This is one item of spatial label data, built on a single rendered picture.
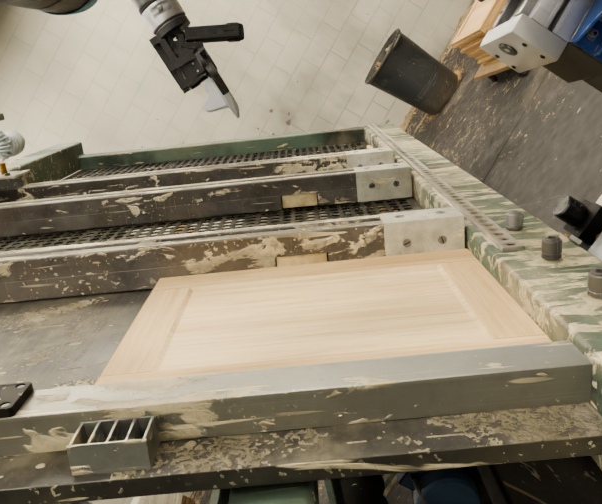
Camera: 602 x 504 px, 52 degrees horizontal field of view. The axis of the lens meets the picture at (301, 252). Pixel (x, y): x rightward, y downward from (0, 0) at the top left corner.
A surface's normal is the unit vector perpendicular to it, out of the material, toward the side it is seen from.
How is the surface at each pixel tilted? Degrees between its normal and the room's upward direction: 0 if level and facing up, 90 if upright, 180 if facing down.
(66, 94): 90
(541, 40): 90
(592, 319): 54
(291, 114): 90
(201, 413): 90
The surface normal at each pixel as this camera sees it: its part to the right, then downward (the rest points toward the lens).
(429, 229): 0.01, 0.30
